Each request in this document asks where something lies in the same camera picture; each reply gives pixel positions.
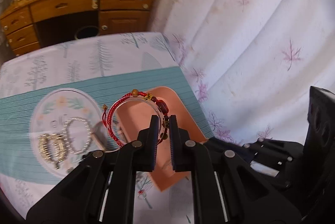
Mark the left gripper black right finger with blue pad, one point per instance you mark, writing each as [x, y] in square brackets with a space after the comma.
[225, 189]

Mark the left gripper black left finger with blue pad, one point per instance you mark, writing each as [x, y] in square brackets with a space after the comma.
[101, 189]

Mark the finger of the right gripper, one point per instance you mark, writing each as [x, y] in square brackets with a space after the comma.
[275, 149]
[218, 146]

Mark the pink smart watch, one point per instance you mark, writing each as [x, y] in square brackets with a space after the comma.
[99, 137]

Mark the pink drawer box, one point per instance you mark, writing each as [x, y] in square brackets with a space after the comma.
[135, 114]

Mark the white floral curtain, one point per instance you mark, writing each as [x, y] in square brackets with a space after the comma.
[250, 63]

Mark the tree print tablecloth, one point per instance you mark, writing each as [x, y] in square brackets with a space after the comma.
[42, 89]

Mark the wooden desk with drawers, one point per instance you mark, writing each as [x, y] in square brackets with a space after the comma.
[29, 25]

